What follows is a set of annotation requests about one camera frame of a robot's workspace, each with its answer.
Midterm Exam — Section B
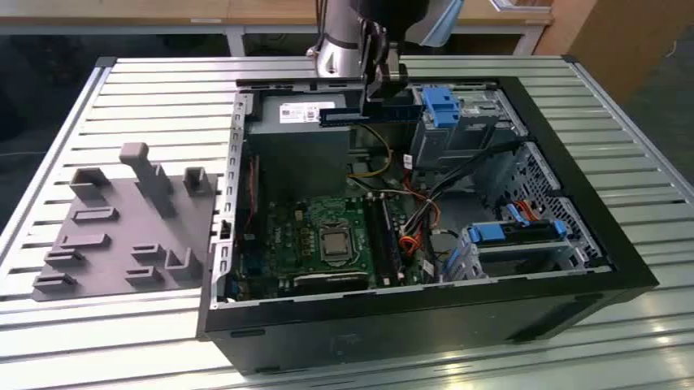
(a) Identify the yellow power wire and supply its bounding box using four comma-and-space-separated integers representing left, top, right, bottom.
348, 124, 396, 180

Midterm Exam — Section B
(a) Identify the wooden desk with white frame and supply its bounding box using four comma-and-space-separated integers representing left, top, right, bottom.
0, 0, 555, 57

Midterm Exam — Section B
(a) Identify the brown wooden cabinet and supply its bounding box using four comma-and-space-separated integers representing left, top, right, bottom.
533, 0, 694, 105

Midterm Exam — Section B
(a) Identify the blue RAM stick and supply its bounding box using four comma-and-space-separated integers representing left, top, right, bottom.
320, 102, 421, 128

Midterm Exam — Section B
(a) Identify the green motherboard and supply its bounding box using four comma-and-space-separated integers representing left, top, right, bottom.
237, 190, 434, 300

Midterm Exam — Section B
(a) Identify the black graphics card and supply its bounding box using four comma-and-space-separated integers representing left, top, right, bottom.
290, 271, 370, 293

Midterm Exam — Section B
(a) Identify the black open PC case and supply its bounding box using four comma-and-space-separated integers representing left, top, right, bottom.
193, 75, 660, 375

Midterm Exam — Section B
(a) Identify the grey parts rack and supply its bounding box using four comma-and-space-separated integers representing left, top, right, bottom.
30, 141, 221, 302

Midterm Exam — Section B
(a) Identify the blue disk carrier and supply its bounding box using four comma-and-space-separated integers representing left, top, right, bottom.
467, 219, 568, 247

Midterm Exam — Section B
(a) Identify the black wire bundle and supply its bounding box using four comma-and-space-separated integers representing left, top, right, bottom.
402, 140, 529, 241

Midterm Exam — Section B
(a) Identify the silver CPU in socket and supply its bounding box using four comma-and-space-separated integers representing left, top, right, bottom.
318, 232, 348, 256

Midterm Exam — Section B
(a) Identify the metal drive cage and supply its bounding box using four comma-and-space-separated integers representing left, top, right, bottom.
406, 85, 529, 174

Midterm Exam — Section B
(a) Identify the blue drive latch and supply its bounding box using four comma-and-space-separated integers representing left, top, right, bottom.
422, 88, 460, 128

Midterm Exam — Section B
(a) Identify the grey power supply unit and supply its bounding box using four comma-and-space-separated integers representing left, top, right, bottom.
245, 93, 350, 196

